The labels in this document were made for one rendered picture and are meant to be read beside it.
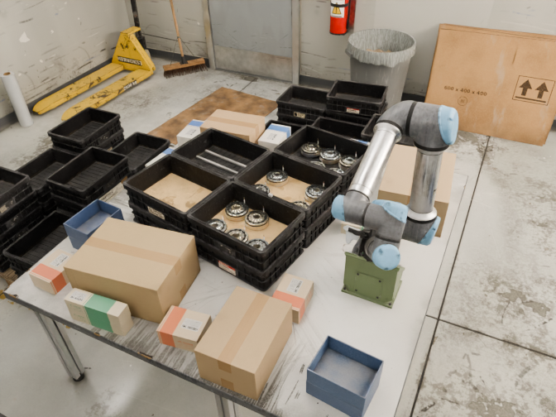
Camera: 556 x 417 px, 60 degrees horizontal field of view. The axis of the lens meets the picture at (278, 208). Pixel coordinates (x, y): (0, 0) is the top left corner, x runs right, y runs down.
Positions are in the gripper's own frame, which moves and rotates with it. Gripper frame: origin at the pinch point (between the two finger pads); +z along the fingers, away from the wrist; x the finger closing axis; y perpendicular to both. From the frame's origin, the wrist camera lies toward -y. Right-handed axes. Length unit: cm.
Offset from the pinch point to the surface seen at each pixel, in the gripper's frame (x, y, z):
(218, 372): -42, 53, -18
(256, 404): -27, 61, -20
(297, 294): -17.5, 31.0, 9.4
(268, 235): -31.7, 14.6, 30.8
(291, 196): -24, -1, 53
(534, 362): 115, 60, 61
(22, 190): -173, 32, 116
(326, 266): -5.0, 23.4, 31.3
